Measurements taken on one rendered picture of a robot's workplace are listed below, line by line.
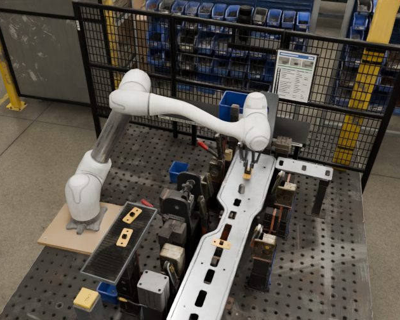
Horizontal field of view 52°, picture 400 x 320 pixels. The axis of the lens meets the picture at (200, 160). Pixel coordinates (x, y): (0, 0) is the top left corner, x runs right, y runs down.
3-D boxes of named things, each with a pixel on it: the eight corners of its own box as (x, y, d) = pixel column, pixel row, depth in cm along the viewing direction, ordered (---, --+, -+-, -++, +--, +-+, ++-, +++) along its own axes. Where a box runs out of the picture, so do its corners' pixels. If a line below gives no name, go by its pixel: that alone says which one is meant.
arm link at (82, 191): (66, 221, 214) (57, 189, 200) (75, 197, 228) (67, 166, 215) (97, 221, 213) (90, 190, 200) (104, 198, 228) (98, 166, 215)
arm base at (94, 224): (62, 235, 214) (60, 227, 210) (76, 206, 231) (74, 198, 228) (96, 237, 212) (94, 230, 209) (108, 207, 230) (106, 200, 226)
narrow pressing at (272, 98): (270, 148, 227) (279, 94, 205) (250, 143, 229) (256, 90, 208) (271, 147, 227) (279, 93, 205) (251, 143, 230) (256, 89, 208)
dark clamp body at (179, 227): (186, 291, 191) (185, 239, 167) (159, 283, 195) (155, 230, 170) (193, 273, 199) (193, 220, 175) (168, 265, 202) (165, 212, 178)
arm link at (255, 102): (240, 117, 193) (242, 133, 183) (243, 87, 183) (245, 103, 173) (263, 117, 193) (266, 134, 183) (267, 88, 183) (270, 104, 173)
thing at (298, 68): (308, 104, 235) (319, 54, 215) (269, 97, 240) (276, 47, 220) (308, 103, 236) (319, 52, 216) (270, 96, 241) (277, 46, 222)
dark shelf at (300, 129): (305, 148, 227) (306, 144, 225) (155, 117, 248) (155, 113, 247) (310, 126, 243) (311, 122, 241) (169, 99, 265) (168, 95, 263)
